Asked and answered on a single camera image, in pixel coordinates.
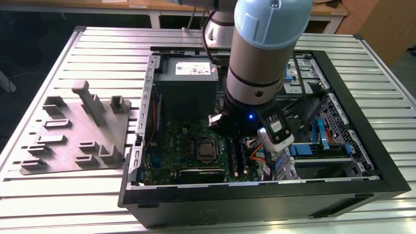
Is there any black RAM slot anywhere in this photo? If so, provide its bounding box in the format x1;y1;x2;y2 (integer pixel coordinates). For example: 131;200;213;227
229;137;239;177

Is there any black CPU socket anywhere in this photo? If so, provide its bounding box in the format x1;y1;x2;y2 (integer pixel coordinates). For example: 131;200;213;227
194;136;221;164

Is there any silver CPU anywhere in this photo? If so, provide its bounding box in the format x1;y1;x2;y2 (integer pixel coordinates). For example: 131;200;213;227
198;143;218;156

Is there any grey power supply unit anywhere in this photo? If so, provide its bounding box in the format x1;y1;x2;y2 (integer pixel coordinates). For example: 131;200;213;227
155;56;229;120

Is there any green motherboard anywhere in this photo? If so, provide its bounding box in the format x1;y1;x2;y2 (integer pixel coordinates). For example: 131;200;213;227
139;119;261;185

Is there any empty blue disk carrier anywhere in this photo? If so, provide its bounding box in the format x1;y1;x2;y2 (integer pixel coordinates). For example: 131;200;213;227
285;63;295;82

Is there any metal disk bay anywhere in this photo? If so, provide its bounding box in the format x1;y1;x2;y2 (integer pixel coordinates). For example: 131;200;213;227
275;143;369;181

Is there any black graphics card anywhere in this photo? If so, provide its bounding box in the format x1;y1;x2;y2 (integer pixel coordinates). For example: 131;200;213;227
178;168;226;185

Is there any hard disk in blue carrier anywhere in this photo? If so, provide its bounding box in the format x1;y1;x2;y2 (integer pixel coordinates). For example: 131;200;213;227
293;143;354;160

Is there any metal drive cage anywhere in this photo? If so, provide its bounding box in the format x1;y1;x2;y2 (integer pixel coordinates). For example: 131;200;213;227
283;55;330;110

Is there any black open PC case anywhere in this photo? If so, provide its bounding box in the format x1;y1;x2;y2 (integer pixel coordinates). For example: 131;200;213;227
118;45;413;229

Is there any grey parts rack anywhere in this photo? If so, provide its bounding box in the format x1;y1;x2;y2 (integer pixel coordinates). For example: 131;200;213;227
19;79;134;176

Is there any wooden cabinet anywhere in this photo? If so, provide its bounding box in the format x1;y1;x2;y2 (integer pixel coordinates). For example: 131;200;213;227
337;0;416;66

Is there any wooden desk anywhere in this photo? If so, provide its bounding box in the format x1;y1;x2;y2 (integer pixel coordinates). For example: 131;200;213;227
0;0;351;35

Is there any grey chair leg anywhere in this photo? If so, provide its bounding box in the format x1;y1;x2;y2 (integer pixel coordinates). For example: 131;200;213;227
0;70;18;93

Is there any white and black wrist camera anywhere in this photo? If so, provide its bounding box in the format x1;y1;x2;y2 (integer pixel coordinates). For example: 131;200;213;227
258;109;295;152

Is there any orange wire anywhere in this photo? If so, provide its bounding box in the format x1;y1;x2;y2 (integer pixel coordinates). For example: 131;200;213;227
250;143;271;161

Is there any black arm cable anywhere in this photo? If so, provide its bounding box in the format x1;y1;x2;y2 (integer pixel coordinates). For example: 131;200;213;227
291;52;310;103

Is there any blue flat wire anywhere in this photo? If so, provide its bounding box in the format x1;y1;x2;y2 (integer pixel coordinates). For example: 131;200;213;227
313;118;331;150

